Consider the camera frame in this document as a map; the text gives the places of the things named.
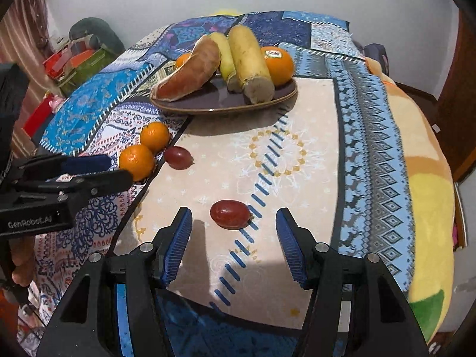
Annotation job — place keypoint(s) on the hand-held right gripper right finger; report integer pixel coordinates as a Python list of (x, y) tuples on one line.
[(292, 249)]

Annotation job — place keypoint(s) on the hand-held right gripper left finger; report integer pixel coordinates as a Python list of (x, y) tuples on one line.
[(178, 245)]

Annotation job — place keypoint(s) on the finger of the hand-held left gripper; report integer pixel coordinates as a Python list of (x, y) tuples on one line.
[(87, 163), (104, 183)]

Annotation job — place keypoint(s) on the small tangerine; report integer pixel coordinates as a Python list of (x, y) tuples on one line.
[(154, 136), (135, 161)]

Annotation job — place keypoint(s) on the dark red grape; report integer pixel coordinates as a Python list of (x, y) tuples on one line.
[(178, 157)]

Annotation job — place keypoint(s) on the peeled pomelo segment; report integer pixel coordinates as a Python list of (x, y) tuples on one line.
[(189, 70)]

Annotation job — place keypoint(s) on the large plain orange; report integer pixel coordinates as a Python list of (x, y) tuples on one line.
[(182, 61)]

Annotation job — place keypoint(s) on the dark purple round plate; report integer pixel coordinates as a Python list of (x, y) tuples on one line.
[(219, 104)]

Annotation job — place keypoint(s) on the large orange with sticker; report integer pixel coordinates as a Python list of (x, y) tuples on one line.
[(279, 67)]

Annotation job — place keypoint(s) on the person's left hand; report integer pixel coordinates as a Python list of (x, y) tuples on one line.
[(24, 264)]

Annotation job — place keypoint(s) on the red box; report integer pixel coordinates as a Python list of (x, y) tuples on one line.
[(37, 121)]

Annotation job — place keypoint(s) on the pink toy figure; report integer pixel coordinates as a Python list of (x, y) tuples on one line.
[(55, 102)]

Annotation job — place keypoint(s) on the green cardboard box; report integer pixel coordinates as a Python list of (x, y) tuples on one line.
[(87, 70)]

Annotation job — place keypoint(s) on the blue patchwork printed blanket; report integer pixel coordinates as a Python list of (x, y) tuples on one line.
[(316, 156)]

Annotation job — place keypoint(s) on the orange box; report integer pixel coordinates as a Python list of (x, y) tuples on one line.
[(81, 58)]

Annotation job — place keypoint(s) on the red bag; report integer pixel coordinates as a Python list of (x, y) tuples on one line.
[(55, 63)]

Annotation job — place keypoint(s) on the yellow orange fleece blanket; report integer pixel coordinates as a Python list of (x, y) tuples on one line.
[(427, 193)]

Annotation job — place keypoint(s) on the brown striped curtain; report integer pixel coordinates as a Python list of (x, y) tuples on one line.
[(22, 26)]

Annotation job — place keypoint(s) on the yellow curved plush item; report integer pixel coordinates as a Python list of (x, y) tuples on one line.
[(227, 11)]

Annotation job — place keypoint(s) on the grey backpack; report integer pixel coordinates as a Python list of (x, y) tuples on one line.
[(375, 57)]

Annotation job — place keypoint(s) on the brown wooden door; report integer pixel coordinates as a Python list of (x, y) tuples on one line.
[(461, 100)]

